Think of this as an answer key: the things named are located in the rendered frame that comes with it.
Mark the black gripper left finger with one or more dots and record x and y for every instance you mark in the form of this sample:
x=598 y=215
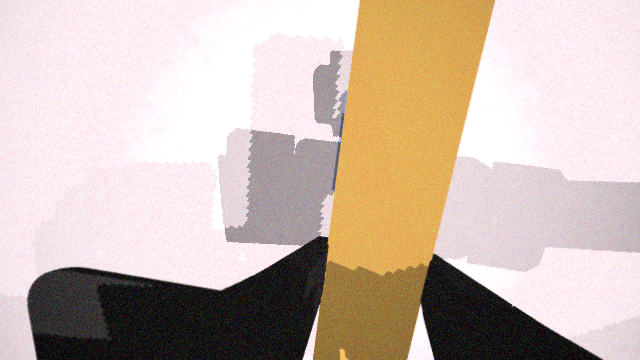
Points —
x=79 y=313

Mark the yellow bar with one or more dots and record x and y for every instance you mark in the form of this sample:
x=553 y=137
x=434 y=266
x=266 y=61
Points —
x=413 y=72

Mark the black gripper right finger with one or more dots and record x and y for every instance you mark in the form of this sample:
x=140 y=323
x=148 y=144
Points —
x=464 y=320

